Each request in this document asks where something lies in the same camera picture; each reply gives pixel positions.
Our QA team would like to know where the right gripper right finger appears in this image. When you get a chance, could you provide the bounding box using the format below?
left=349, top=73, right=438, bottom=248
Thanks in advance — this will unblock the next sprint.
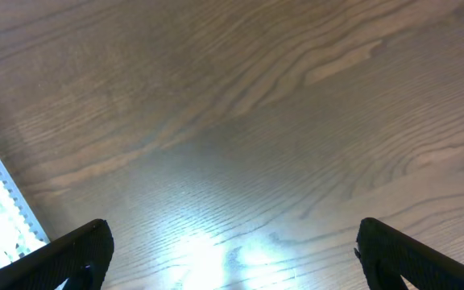
left=354, top=217, right=464, bottom=290

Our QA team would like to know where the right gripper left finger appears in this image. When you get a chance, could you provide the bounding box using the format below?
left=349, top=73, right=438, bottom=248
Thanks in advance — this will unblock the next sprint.
left=0, top=219, right=114, bottom=289

